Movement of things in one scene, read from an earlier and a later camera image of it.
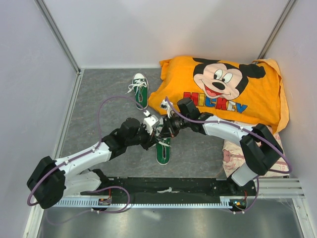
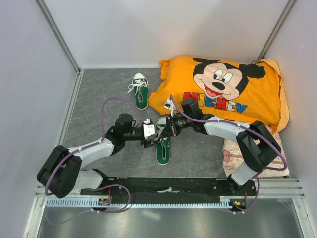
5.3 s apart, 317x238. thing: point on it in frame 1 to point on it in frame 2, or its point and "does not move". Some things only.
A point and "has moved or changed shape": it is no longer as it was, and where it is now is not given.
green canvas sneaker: [163, 152] does not move
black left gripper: [150, 140] does not move
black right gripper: [165, 132] does not move
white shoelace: [164, 144] has moved or changed shape
